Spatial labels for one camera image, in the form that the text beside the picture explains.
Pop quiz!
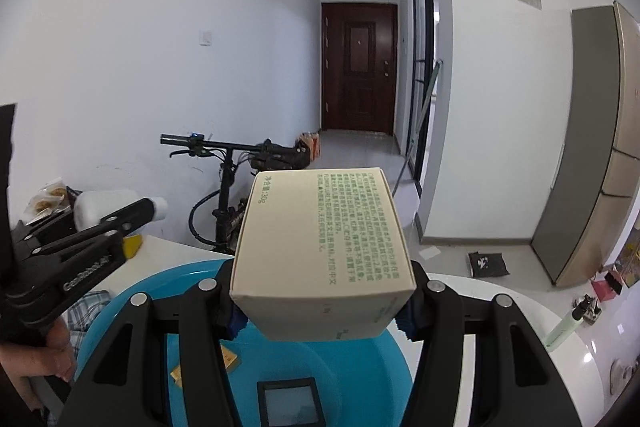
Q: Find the green pump lotion bottle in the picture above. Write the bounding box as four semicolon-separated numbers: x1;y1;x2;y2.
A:
542;306;586;352

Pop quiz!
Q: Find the white plastic bottle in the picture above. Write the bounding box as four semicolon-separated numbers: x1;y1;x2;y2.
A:
73;188;168;235

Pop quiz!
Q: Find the black case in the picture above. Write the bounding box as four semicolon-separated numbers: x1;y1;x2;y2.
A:
257;377;326;427

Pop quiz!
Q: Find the blue plaid shirt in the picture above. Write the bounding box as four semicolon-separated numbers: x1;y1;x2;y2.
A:
65;291;112;357

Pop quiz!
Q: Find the brown entrance door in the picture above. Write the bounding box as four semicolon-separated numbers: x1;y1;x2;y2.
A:
321;2;398;135

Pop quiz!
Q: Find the wall light switch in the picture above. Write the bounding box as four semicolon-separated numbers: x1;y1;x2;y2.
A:
200;30;213;46

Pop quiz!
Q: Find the large beige text box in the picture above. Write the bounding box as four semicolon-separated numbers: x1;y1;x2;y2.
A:
230;167;416;341

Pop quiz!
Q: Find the yellow green-rimmed bucket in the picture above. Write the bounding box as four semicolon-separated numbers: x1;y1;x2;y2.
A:
122;234;143;260

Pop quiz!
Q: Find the blue plastic basin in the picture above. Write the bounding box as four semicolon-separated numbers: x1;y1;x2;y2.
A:
78;259;412;427

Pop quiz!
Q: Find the mop with metal pole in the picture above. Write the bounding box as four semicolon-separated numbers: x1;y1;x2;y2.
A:
392;60;442;196

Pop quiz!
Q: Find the gold cigarette pack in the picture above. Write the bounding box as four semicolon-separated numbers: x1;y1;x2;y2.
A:
169;340;242;390

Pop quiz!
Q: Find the black bicycle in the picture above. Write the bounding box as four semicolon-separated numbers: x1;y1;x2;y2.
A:
160;133;311;255

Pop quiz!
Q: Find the gold grey refrigerator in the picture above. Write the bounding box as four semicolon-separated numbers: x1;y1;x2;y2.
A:
530;2;639;287

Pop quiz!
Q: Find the person left hand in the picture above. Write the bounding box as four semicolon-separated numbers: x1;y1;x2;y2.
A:
1;317;77;411

